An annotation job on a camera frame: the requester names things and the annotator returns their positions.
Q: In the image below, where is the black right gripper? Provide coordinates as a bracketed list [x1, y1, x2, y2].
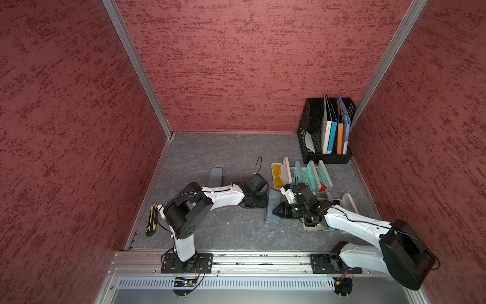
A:
[272, 201, 308, 220]

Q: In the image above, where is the grey case with black glasses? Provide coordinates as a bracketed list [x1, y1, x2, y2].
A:
[264, 189, 281, 225]

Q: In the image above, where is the pink case with tortoise sunglasses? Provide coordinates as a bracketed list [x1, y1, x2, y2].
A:
[302, 213, 334, 232]

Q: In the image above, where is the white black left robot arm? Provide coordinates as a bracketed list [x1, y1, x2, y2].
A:
[157, 173, 269, 263]

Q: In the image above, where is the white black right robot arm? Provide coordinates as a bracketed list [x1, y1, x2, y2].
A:
[273, 184, 439, 290]

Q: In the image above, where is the pink case with yellow glasses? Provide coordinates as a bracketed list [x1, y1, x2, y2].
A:
[271, 157, 292, 190]

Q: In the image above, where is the grey case with orange glasses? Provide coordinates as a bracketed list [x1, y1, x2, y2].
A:
[302, 160, 321, 193]

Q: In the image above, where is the grey case with purple glasses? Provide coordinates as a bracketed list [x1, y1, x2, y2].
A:
[290, 161, 306, 186]

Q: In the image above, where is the case with clear yellow glasses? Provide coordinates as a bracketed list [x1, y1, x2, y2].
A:
[340, 193, 359, 214]

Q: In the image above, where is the black mesh file holder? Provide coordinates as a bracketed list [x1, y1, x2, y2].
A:
[297, 96, 356, 165]

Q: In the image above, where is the cyan book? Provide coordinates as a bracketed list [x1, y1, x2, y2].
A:
[328, 100, 338, 154]

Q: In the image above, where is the white book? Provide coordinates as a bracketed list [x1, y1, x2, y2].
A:
[321, 95, 332, 154]

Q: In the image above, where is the orange book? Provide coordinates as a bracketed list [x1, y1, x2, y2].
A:
[336, 96, 344, 155]

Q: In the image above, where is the blue book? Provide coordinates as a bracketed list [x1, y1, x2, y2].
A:
[338, 95, 351, 155]

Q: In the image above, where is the yellow black utility knife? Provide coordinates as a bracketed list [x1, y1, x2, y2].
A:
[146, 205, 158, 237]

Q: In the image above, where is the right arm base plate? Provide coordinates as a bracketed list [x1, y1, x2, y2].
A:
[310, 253, 363, 276]

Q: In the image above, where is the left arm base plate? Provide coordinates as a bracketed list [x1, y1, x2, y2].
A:
[161, 253, 213, 274]

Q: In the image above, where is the aluminium front rail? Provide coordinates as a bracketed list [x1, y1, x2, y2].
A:
[94, 250, 432, 304]

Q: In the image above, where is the aluminium corner post left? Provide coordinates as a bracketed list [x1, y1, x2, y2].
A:
[102, 0, 173, 140]

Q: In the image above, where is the aluminium corner post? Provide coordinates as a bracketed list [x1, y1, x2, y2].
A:
[351, 0, 428, 128]
[102, 0, 173, 140]

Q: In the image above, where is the aluminium corner post right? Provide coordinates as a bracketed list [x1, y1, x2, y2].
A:
[351, 0, 428, 128]

